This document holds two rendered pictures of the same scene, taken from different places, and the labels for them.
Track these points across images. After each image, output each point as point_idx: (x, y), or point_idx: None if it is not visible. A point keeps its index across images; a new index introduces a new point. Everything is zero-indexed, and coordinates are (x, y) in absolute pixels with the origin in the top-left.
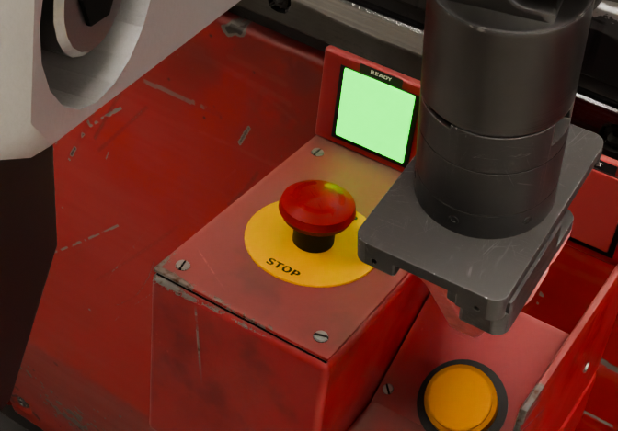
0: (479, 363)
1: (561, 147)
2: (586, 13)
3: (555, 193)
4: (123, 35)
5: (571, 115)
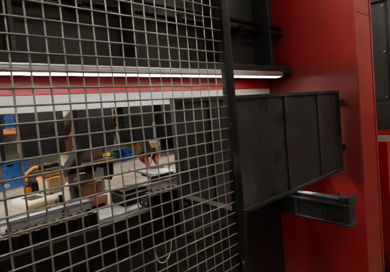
0: None
1: (69, 192)
2: (67, 180)
3: (71, 197)
4: None
5: (70, 190)
